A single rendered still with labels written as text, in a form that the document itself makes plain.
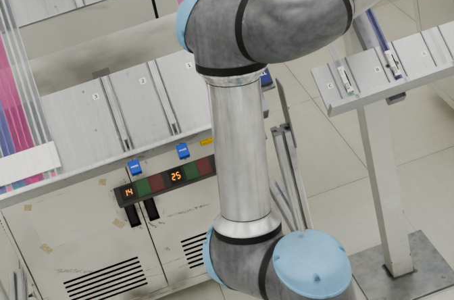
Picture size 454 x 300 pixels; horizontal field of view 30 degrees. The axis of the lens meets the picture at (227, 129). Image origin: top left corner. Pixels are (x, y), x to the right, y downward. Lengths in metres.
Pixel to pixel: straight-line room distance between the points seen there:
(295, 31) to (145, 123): 0.74
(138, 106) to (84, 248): 0.59
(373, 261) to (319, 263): 1.15
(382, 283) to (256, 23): 1.34
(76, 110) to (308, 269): 0.77
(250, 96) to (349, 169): 1.59
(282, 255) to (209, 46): 0.35
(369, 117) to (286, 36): 0.93
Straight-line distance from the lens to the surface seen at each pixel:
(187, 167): 1.86
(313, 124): 3.17
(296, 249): 1.37
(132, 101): 1.90
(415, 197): 2.72
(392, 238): 2.35
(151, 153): 1.88
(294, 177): 2.01
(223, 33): 1.25
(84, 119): 1.90
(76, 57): 2.67
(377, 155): 2.18
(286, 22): 1.21
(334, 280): 1.34
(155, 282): 2.45
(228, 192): 1.38
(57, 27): 3.81
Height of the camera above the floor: 1.65
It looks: 30 degrees down
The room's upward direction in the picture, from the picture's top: 16 degrees counter-clockwise
